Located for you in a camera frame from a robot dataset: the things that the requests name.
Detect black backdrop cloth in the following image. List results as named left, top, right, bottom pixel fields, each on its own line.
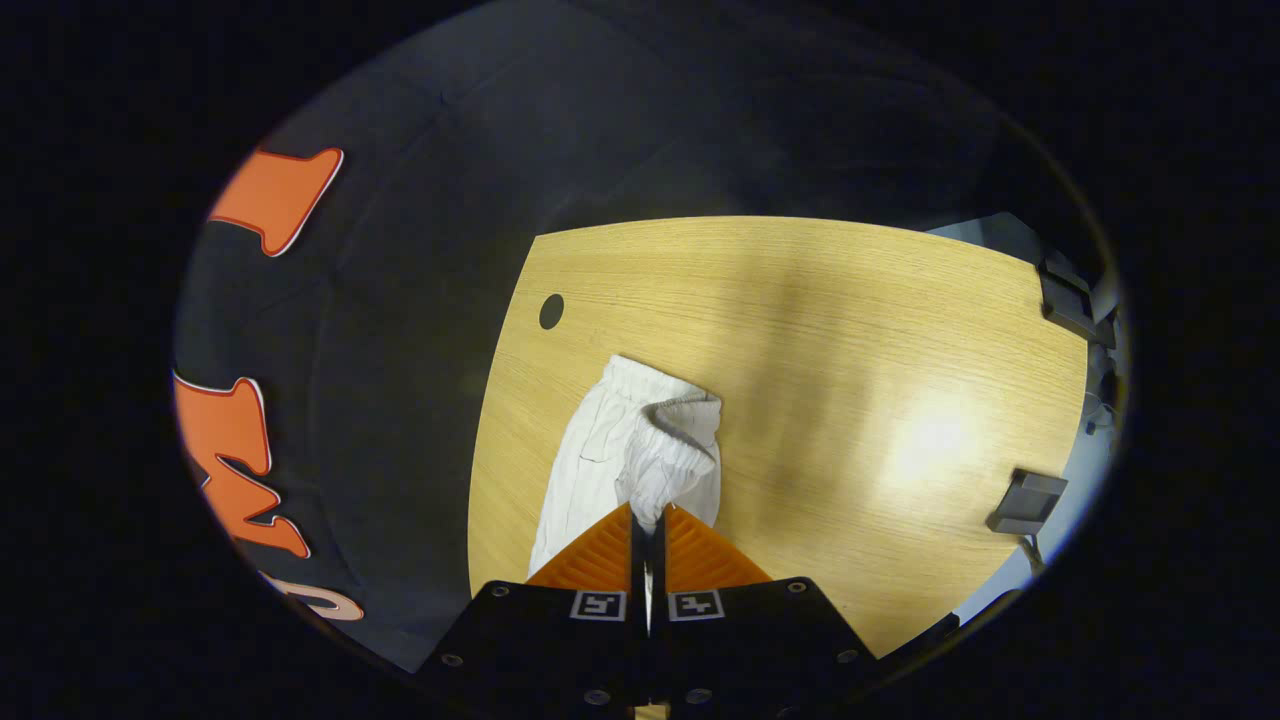
left=172, top=0, right=1111, bottom=673

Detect black table clamp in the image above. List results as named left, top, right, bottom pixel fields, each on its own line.
left=986, top=468, right=1069, bottom=536
left=1038, top=255, right=1118, bottom=349

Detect white jeans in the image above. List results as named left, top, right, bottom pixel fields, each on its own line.
left=527, top=353, right=723, bottom=581

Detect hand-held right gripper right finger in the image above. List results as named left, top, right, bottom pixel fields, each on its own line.
left=650, top=503, right=881, bottom=713

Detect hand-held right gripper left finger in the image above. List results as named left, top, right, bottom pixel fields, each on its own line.
left=415, top=503, right=641, bottom=713

